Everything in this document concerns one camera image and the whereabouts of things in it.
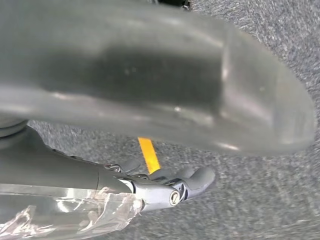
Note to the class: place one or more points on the clear plastic tape wrap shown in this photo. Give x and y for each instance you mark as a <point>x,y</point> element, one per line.
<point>62,215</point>

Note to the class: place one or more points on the black robot leg part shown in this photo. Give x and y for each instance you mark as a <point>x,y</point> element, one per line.
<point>173,3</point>

